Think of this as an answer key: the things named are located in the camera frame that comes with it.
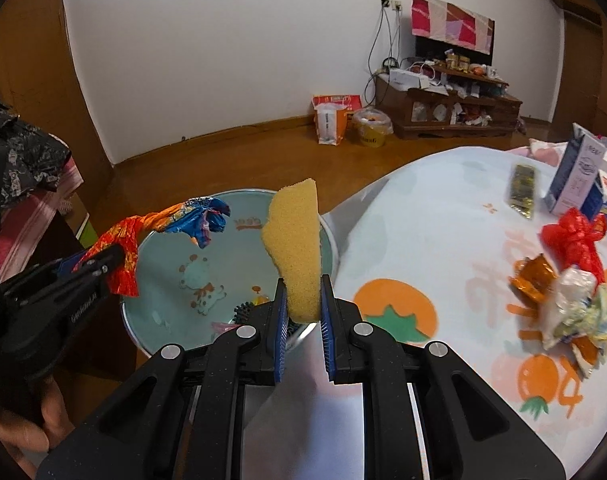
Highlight light blue trash bin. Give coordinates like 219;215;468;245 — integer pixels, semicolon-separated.
119;188;340;361

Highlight person's left hand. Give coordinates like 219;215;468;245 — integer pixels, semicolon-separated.
0;375;76;480

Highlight wooden television stand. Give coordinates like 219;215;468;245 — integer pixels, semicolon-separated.
373;62;524;141

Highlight clear plastic bag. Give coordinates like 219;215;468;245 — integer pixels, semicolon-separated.
541;266;604;351

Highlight orange blue snack wrapper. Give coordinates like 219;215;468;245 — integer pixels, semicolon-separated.
76;196;231;297

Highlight dark patterned clothing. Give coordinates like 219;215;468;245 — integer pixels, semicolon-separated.
0;96;71;208

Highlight blue gable carton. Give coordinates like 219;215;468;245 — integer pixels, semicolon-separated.
581;147;607;226

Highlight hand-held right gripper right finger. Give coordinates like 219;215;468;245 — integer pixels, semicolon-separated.
321;274;567;480

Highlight wooden door with window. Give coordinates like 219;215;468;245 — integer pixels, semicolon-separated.
0;0;114;181

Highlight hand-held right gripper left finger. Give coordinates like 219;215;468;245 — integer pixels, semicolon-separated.
36;277;289;480

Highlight white blue milk carton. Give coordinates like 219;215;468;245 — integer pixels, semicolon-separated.
543;122;607;216

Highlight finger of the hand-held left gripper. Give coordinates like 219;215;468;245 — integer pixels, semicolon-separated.
3;244;126;311
0;251;89;292

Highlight brown shiny wrapper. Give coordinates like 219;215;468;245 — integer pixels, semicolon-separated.
508;255;559;306

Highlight hanging cables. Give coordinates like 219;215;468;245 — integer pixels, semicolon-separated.
366;7;401;106

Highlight orange wrapper piece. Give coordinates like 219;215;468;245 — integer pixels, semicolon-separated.
569;336;607;380

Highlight red plastic wrapper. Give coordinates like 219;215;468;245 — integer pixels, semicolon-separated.
541;207;607;288

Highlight pink striped cloth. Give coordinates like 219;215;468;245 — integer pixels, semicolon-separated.
0;155;84;286

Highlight dark green packet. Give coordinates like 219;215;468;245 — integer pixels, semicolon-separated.
507;164;540;220

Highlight white flat box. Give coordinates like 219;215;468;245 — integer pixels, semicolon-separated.
388;67;431;88

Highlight yellow bucket in plastic bag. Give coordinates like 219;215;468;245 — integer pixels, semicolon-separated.
351;106;394;148

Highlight yellow sponge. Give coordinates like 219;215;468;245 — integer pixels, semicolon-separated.
260;177;323;322

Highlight orange white paper bag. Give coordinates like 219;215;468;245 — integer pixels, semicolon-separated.
315;101;351;147

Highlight heart print quilt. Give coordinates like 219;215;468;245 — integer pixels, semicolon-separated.
503;132;607;171

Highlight pink patchwork cloth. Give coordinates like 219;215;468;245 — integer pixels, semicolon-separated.
410;0;497;53

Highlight wooden wardrobe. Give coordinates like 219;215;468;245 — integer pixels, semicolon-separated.
536;0;607;141

